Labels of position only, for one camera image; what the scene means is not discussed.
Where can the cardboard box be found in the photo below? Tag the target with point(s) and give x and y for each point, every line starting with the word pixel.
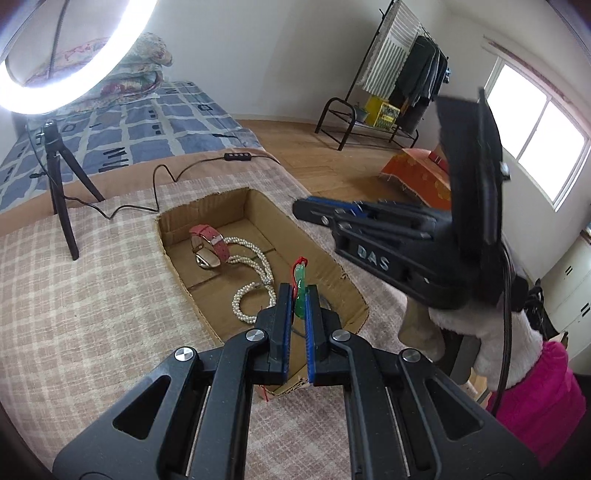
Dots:
pixel 323 281

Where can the black gooseneck phone holder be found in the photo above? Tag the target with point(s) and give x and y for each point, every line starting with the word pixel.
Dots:
pixel 55 41

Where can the plain brown blanket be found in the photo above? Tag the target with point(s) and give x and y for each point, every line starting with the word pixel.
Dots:
pixel 120 180

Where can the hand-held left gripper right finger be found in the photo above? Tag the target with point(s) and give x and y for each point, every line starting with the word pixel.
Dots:
pixel 310 332

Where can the folded floral quilt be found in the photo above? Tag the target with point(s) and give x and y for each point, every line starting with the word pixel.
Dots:
pixel 134 83

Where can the window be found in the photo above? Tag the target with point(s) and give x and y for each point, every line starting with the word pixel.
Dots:
pixel 545 138

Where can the floral pillow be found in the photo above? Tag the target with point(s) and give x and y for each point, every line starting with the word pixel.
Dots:
pixel 152 48

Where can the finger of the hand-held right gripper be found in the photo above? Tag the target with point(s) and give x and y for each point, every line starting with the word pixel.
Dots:
pixel 318 214
pixel 337 201

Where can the yellow plastic crate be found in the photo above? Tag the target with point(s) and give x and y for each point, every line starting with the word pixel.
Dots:
pixel 383 113

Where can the dark hanging jacket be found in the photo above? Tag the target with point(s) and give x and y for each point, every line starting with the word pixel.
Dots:
pixel 415 78

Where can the orange cloth covered table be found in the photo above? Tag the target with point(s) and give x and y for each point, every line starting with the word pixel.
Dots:
pixel 415 175

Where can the person's right forearm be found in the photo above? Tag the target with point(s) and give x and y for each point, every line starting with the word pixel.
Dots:
pixel 545 397

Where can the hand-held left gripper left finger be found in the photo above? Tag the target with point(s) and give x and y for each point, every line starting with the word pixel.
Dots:
pixel 290 323

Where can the white cabinet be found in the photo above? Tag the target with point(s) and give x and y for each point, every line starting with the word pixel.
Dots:
pixel 572 286

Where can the plaid beige blanket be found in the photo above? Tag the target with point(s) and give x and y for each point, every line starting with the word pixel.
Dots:
pixel 92 323

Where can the black metal clothes rack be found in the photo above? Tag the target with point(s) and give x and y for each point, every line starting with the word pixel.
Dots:
pixel 330 115

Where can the striped hanging towel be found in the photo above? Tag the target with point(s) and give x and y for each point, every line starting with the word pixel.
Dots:
pixel 392 50

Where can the black tripod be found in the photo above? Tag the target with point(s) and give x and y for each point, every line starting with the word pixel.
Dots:
pixel 60 194

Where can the dark blue hanging garment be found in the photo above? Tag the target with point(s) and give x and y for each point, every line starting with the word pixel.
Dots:
pixel 438 74

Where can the bed with blue patterned sheet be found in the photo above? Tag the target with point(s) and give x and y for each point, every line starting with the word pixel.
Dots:
pixel 138 134

